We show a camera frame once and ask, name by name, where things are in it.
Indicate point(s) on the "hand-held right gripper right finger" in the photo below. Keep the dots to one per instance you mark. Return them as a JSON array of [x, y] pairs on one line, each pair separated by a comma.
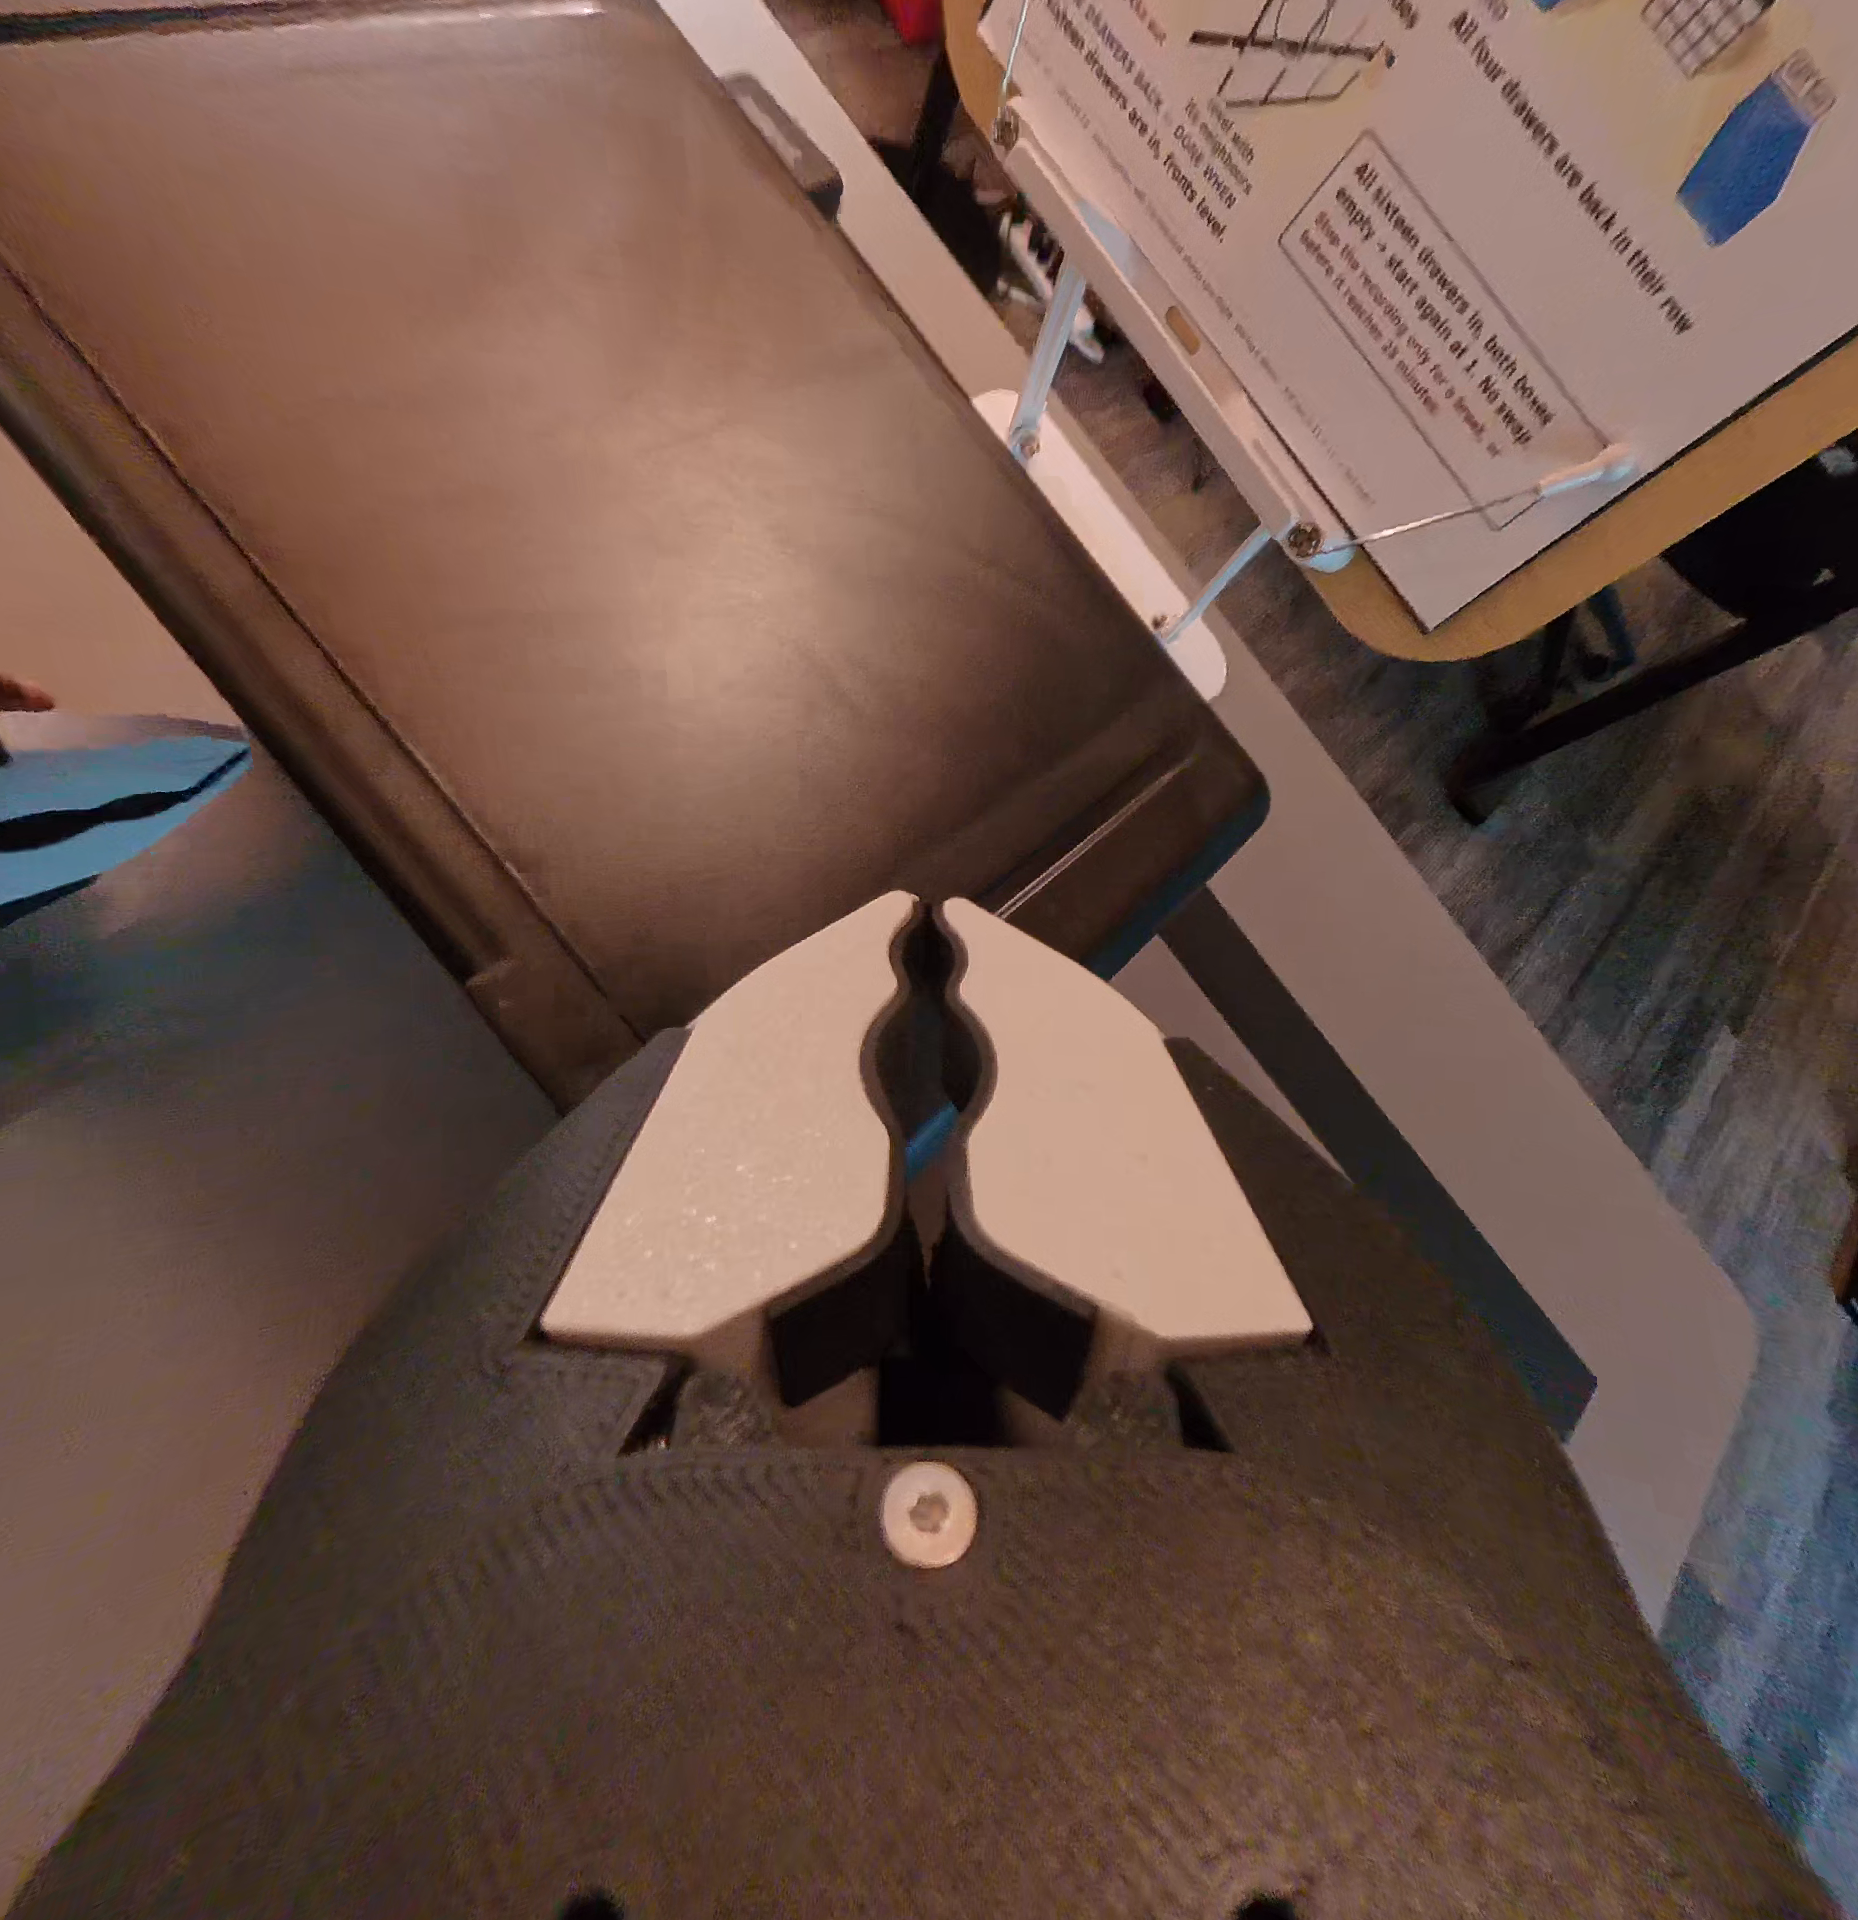
[[1109, 1156]]

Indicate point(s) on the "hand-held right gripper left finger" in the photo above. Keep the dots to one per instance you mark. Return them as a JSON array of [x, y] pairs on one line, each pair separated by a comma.
[[719, 1156]]

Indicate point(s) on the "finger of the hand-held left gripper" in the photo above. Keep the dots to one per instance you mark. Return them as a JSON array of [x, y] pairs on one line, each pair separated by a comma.
[[58, 878], [104, 767]]

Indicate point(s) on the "black drawer cabinet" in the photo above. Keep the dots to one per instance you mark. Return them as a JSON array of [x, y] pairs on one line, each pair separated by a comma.
[[568, 524]]

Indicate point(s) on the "person's left hand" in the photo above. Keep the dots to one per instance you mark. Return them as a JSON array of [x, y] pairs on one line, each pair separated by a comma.
[[2, 691]]

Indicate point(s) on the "white document stand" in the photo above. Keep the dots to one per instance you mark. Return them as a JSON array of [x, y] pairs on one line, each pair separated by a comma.
[[1109, 496]]

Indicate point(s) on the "black chair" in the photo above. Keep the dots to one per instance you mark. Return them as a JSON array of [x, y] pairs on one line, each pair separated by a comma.
[[1770, 556]]

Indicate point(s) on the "printed instruction poster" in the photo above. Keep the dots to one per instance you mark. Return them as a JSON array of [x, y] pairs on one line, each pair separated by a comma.
[[1470, 226]]

